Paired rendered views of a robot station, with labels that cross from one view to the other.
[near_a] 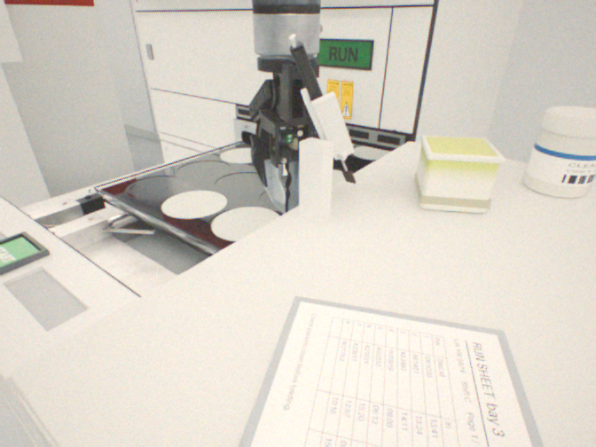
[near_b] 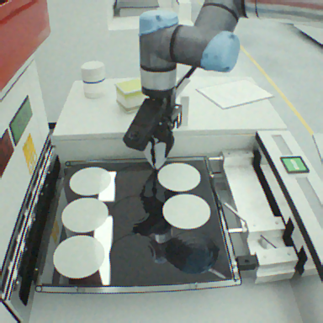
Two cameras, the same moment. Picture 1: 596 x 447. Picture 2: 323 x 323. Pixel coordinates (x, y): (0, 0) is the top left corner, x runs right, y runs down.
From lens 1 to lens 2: 1.02 m
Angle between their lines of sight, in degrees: 99
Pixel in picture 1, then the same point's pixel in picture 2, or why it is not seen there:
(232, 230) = (190, 176)
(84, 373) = (273, 120)
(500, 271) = not seen: hidden behind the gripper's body
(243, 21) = not seen: outside the picture
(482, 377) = (210, 88)
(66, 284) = (275, 144)
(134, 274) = (244, 192)
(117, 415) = (269, 113)
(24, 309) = (286, 142)
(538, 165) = (103, 86)
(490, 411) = (216, 87)
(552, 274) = not seen: hidden behind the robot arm
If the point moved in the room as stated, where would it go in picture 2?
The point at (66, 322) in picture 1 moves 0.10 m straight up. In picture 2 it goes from (276, 135) to (283, 100)
